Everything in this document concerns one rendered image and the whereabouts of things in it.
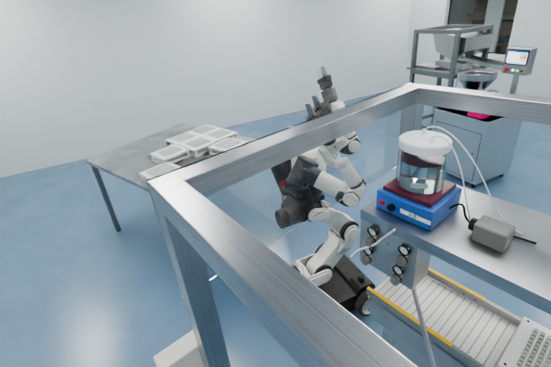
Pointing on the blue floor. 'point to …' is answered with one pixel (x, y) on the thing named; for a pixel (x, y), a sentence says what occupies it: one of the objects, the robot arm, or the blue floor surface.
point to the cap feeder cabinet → (478, 143)
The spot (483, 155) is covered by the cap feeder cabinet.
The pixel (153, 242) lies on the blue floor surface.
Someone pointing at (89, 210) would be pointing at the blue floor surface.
